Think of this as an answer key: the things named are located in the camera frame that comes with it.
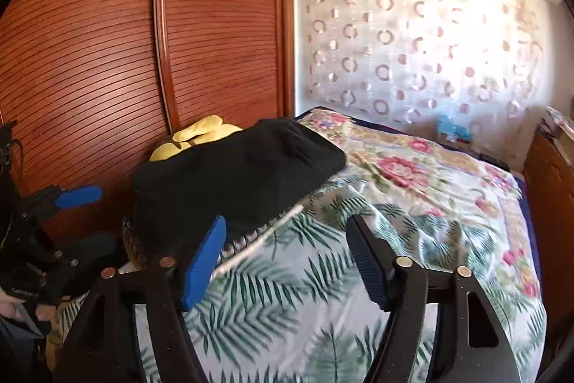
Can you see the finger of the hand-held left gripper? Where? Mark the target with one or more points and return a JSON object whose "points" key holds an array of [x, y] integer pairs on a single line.
{"points": [[92, 246], [78, 197]]}

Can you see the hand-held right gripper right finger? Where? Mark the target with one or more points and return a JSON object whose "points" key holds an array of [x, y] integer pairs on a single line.
{"points": [[365, 257]]}

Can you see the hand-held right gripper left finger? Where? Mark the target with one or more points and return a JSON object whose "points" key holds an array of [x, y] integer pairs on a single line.
{"points": [[204, 262]]}

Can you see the black printed t-shirt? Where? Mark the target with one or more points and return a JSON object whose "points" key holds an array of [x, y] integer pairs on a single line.
{"points": [[233, 172]]}

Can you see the person's left hand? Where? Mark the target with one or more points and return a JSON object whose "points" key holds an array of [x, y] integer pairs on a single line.
{"points": [[9, 306]]}

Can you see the black white patterned cloth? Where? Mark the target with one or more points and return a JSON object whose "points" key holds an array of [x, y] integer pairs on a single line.
{"points": [[244, 243]]}

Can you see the palm-leaf print bed sheet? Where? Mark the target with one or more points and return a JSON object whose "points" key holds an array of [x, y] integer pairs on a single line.
{"points": [[291, 297]]}

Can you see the floral quilt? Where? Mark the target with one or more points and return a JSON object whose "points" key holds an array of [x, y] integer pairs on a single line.
{"points": [[403, 172]]}

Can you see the wooden slatted wardrobe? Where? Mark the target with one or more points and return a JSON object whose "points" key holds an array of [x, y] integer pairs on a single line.
{"points": [[89, 73]]}

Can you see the yellow plush toy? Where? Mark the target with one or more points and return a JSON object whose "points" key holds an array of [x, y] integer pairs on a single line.
{"points": [[202, 129]]}

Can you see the blue tissue box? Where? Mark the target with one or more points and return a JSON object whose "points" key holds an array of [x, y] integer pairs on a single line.
{"points": [[450, 127]]}

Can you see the wooden side cabinet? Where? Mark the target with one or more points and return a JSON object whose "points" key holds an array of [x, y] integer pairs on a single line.
{"points": [[547, 185]]}

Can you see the circle-pattern sheer curtain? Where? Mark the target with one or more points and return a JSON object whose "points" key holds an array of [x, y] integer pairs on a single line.
{"points": [[403, 51]]}

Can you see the floral fabric pile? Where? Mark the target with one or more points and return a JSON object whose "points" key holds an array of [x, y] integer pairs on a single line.
{"points": [[556, 122]]}

